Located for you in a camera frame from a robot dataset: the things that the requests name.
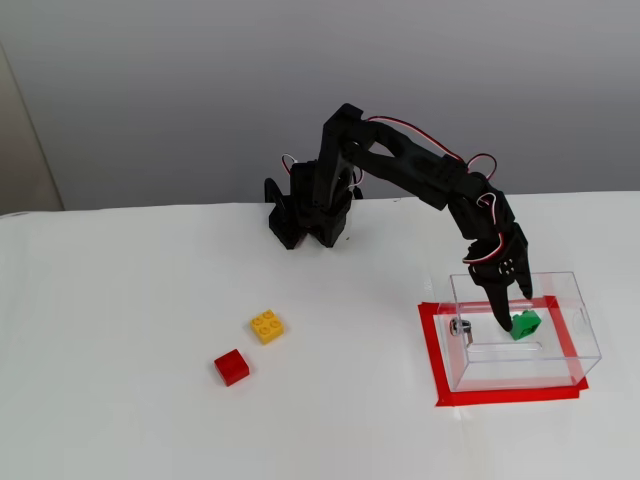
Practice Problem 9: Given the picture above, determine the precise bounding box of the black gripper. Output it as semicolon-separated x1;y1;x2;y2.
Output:
462;222;535;333

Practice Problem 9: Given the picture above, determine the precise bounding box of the green lego brick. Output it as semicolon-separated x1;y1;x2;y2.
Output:
508;309;543;342

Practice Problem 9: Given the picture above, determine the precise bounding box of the transparent acrylic box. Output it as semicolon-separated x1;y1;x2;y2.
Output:
437;270;603;394

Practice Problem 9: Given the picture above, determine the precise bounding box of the yellow lego brick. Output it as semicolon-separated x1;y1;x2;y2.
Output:
249;308;288;346

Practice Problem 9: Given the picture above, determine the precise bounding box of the red lego brick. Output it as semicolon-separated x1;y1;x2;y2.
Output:
213;348;251;388

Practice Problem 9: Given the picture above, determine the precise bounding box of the silver cam lock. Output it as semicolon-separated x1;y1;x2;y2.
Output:
448;317;476;347

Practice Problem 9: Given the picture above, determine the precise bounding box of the red tape square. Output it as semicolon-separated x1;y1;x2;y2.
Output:
417;295;590;409

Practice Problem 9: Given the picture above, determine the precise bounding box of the black table clamp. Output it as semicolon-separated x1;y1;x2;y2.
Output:
263;177;292;221

